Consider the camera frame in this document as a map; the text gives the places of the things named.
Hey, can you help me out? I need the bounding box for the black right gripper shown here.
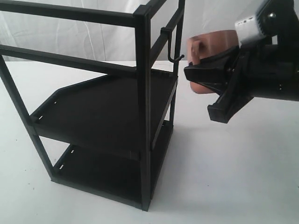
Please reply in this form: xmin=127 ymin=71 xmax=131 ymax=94
xmin=184 ymin=38 xmax=299 ymax=123

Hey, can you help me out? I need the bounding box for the pink ceramic mug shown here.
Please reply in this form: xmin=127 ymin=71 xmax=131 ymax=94
xmin=186 ymin=29 xmax=240 ymax=94

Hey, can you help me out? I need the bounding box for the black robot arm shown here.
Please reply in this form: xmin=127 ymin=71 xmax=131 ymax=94
xmin=184 ymin=0 xmax=299 ymax=123

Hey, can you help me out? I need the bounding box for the black metal hook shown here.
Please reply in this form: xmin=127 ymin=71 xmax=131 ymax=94
xmin=160 ymin=27 xmax=185 ymax=63

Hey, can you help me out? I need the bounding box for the black metal shelf rack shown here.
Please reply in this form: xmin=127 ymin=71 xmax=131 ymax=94
xmin=0 ymin=0 xmax=185 ymax=211

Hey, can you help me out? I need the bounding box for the white backdrop curtain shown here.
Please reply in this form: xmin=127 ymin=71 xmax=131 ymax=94
xmin=0 ymin=0 xmax=260 ymax=61

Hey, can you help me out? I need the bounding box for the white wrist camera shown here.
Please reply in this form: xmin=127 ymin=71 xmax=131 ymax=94
xmin=234 ymin=0 xmax=273 ymax=46

